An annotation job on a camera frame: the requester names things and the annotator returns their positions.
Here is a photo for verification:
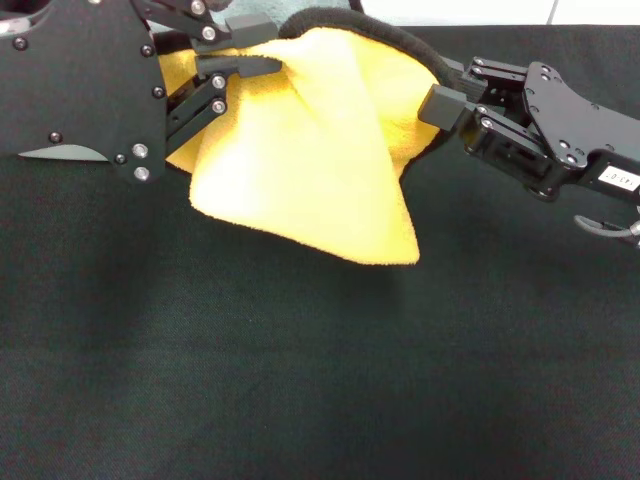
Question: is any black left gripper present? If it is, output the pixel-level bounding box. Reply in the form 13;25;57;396
0;0;284;185

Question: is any yellow towel with black trim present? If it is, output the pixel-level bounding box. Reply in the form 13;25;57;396
164;0;454;266

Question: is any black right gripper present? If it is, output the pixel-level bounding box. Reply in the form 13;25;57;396
418;55;640;204

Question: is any right gripper cable with plugs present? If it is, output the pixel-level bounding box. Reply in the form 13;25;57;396
573;207;640;249

